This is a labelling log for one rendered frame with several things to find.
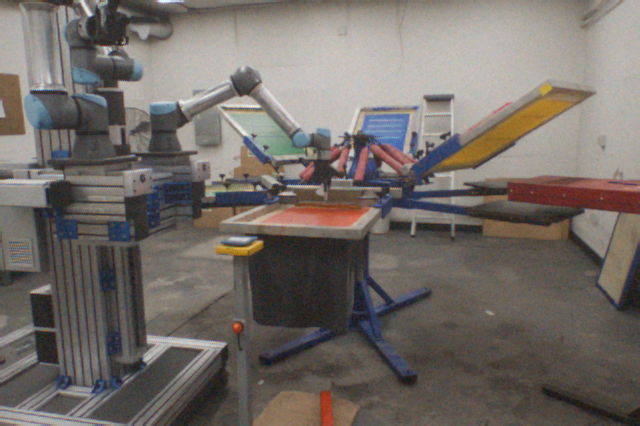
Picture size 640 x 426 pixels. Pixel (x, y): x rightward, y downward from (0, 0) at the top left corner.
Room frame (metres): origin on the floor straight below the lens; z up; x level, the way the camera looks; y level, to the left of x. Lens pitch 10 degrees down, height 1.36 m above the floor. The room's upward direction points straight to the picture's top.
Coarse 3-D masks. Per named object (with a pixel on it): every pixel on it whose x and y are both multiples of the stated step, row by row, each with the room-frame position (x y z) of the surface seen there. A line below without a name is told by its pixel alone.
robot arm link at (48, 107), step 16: (32, 0) 1.65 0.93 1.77; (48, 0) 1.67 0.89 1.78; (64, 0) 1.74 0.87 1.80; (32, 16) 1.66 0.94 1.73; (48, 16) 1.68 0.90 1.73; (32, 32) 1.67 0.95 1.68; (48, 32) 1.68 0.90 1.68; (32, 48) 1.67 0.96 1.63; (48, 48) 1.68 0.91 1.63; (32, 64) 1.68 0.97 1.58; (48, 64) 1.67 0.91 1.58; (48, 80) 1.67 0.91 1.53; (32, 96) 1.64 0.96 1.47; (48, 96) 1.65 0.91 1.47; (64, 96) 1.70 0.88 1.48; (32, 112) 1.65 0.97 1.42; (48, 112) 1.64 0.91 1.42; (64, 112) 1.69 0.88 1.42; (48, 128) 1.67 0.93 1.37; (64, 128) 1.72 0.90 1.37
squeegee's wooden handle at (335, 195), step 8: (296, 192) 2.44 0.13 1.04; (304, 192) 2.43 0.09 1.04; (312, 192) 2.42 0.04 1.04; (328, 192) 2.39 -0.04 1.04; (336, 192) 2.38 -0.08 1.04; (344, 192) 2.37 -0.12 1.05; (352, 192) 2.36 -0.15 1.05; (360, 192) 2.35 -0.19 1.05; (304, 200) 2.43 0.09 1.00; (312, 200) 2.42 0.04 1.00; (320, 200) 2.40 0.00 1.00; (328, 200) 2.39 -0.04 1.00; (336, 200) 2.38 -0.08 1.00; (344, 200) 2.37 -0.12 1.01; (352, 200) 2.36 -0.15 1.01
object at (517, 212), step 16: (400, 208) 2.94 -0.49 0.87; (416, 208) 2.86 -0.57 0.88; (432, 208) 2.78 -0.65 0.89; (448, 208) 2.70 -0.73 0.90; (464, 208) 2.63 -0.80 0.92; (480, 208) 2.43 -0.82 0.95; (496, 208) 2.43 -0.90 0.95; (512, 208) 2.42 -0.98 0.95; (528, 208) 2.42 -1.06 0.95; (544, 208) 2.41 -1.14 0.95; (560, 208) 2.41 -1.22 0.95; (576, 208) 2.41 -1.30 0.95; (544, 224) 2.32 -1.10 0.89
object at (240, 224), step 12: (264, 204) 2.34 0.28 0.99; (276, 204) 2.42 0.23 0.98; (240, 216) 2.03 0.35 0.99; (252, 216) 2.13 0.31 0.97; (372, 216) 2.01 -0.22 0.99; (228, 228) 1.89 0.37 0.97; (240, 228) 1.87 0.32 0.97; (252, 228) 1.86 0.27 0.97; (264, 228) 1.85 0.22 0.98; (276, 228) 1.83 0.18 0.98; (288, 228) 1.82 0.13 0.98; (300, 228) 1.81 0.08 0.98; (312, 228) 1.79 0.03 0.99; (324, 228) 1.78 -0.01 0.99; (336, 228) 1.77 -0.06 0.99; (348, 228) 1.76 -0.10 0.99; (360, 228) 1.76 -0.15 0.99
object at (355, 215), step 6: (330, 210) 2.37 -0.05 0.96; (336, 210) 2.37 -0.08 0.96; (342, 210) 2.37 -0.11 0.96; (348, 210) 2.37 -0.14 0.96; (354, 210) 2.37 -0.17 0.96; (360, 210) 2.36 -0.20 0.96; (366, 210) 2.36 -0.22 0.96; (354, 216) 2.20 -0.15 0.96; (360, 216) 2.21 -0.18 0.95; (342, 222) 2.06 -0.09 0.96; (348, 222) 2.06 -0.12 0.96; (354, 222) 2.06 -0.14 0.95
